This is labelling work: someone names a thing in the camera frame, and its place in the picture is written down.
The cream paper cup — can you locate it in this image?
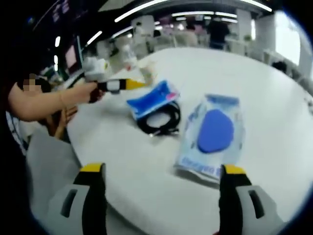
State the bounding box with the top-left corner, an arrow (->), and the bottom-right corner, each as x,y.
138,60 -> 157,83

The person's left hand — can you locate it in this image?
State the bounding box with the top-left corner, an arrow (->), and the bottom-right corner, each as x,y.
82,82 -> 106,103

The long curved ceiling light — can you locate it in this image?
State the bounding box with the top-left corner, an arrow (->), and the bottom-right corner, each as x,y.
114,0 -> 169,23

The small blue packet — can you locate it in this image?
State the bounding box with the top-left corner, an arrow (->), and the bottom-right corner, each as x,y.
126,79 -> 181,121

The clear plastic water bottle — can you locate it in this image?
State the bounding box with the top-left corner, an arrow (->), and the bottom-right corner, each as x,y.
121,45 -> 138,71

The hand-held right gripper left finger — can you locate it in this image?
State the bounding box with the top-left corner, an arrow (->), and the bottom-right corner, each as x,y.
47,162 -> 108,235

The white table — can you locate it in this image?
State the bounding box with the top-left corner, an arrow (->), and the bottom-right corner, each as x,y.
66,47 -> 313,235

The computer monitor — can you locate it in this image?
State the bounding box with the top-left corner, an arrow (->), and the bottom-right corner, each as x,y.
65,36 -> 84,74

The person's striped shirt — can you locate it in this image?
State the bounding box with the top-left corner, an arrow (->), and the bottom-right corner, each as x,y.
4,110 -> 29,156

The large bright window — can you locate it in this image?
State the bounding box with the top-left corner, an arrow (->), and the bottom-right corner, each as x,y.
276,12 -> 309,67

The blue plastic packet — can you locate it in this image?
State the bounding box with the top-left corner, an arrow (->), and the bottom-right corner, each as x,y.
174,94 -> 246,184

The black cable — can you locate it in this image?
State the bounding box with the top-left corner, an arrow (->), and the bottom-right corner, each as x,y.
136,102 -> 182,137

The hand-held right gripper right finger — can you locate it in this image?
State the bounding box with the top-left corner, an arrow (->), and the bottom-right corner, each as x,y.
218,164 -> 286,235

